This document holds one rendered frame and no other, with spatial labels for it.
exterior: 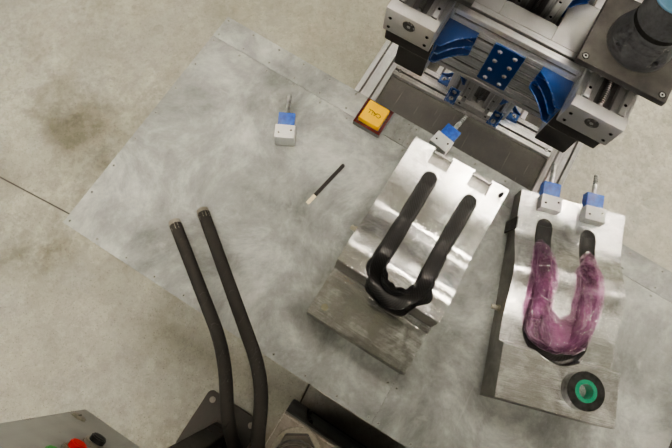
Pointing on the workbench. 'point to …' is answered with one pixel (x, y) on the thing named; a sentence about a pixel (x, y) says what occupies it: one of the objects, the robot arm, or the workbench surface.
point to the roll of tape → (595, 393)
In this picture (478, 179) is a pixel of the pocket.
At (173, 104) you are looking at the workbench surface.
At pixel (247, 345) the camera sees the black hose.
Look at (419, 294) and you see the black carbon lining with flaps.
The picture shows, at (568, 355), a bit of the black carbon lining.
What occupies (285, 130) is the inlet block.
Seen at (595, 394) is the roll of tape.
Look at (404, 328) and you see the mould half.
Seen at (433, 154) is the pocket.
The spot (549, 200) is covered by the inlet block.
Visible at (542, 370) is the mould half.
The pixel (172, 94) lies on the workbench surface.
